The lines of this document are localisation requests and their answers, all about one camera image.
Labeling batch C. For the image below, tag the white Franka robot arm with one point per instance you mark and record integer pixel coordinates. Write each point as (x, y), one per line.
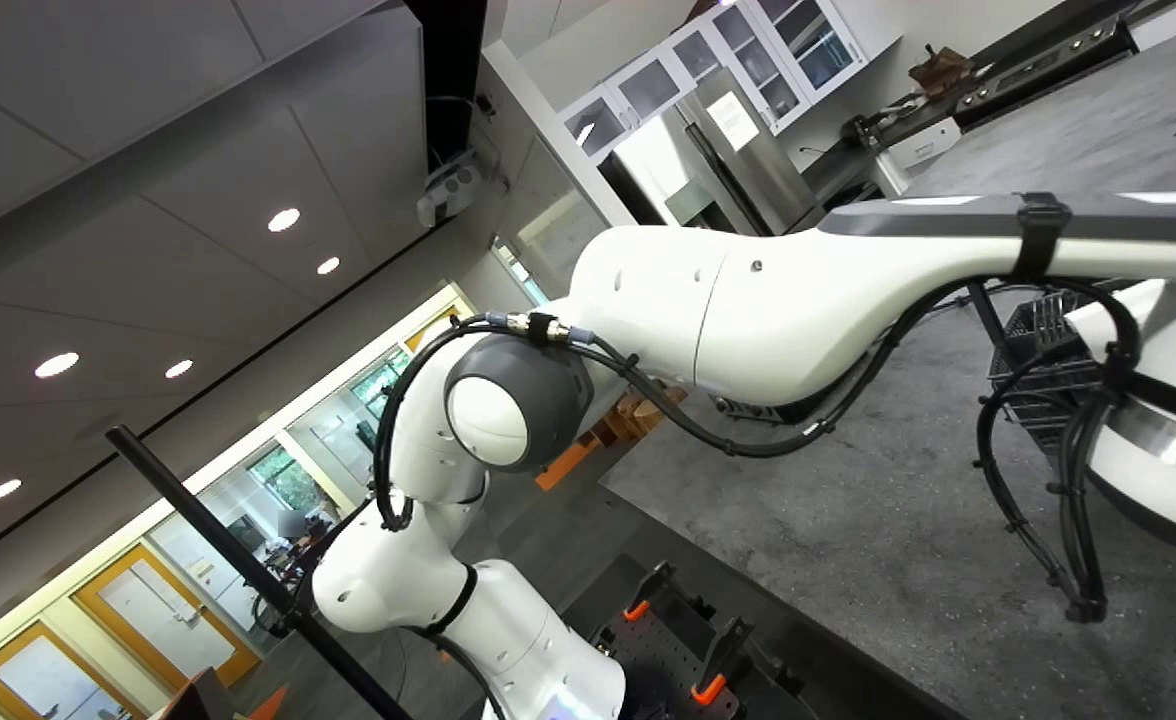
(748, 312)

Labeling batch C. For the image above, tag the brown wooden furniture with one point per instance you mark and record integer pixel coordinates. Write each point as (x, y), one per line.
(628, 416)

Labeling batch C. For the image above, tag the orange floor object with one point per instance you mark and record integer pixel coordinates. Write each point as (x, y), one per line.
(567, 466)

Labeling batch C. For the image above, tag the ceiling mounted projector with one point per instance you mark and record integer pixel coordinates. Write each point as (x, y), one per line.
(447, 197)

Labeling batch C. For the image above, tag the stainless steel refrigerator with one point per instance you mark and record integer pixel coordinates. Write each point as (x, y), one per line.
(760, 175)

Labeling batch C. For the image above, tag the orange black clamp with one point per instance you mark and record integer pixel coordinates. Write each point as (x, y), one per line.
(708, 691)
(637, 614)

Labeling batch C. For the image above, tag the round ceiling light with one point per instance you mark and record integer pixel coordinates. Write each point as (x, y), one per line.
(328, 266)
(55, 365)
(0, 489)
(283, 217)
(179, 369)

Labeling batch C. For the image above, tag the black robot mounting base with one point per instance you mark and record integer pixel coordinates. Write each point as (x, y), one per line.
(670, 667)

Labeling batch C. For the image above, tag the black ceiling column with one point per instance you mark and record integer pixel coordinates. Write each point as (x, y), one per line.
(451, 52)

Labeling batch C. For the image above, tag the white glass-door cabinets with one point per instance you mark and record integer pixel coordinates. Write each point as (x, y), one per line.
(748, 52)

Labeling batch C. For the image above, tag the black diagonal pole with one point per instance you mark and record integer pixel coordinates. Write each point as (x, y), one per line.
(255, 576)

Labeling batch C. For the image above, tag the white countertop appliance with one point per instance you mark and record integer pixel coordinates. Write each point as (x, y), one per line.
(930, 137)

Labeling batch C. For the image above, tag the brown countertop item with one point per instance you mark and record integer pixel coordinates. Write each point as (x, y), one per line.
(942, 60)

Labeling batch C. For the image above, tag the orange floor cone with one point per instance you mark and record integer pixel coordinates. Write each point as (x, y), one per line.
(269, 699)

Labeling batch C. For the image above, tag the yellow framed glass door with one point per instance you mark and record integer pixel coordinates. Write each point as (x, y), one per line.
(42, 672)
(170, 623)

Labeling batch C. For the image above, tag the black stovetop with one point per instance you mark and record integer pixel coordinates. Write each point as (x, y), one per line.
(1054, 47)

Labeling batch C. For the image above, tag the yellow door frame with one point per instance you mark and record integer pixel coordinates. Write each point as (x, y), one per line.
(435, 324)

